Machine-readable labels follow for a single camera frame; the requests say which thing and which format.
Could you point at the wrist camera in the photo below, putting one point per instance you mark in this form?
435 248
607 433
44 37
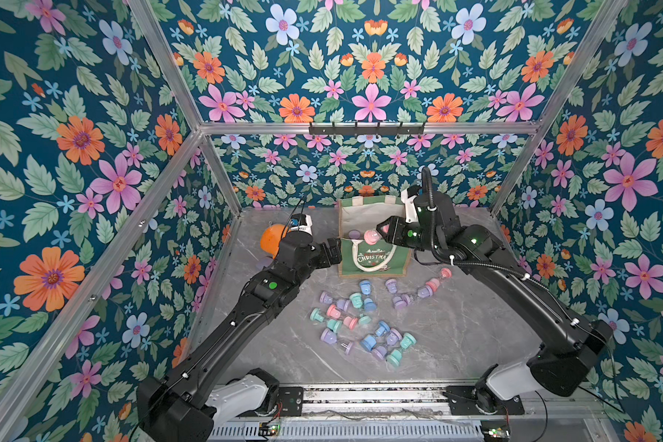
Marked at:
407 198
301 222

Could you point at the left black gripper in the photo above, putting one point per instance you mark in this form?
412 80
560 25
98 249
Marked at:
333 254

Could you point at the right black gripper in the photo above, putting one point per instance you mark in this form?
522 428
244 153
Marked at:
388 226

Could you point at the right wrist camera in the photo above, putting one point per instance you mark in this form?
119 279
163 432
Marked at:
407 198

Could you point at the blue hourglass bottom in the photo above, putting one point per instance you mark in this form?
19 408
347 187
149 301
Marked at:
368 343

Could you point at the black hook rail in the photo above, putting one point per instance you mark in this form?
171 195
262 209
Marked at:
366 129

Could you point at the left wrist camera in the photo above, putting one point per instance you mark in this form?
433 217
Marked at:
301 222

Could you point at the large pink hourglass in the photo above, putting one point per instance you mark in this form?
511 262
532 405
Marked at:
371 237

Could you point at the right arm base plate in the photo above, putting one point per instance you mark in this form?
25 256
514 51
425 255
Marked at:
465 400

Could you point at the orange whale toy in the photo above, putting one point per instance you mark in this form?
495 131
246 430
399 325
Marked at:
271 239

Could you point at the green canvas Christmas bag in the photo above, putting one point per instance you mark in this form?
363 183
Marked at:
360 260

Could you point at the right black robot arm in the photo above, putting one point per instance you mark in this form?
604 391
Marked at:
570 346

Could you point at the green hourglass bottom right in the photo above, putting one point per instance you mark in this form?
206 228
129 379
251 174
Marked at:
395 356

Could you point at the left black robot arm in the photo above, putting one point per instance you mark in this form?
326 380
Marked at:
188 402

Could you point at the blue hourglass near bag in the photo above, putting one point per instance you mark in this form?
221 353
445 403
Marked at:
365 288

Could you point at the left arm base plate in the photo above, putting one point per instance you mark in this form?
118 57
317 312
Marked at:
287 401

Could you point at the green hourglass left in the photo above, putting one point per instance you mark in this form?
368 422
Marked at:
317 316

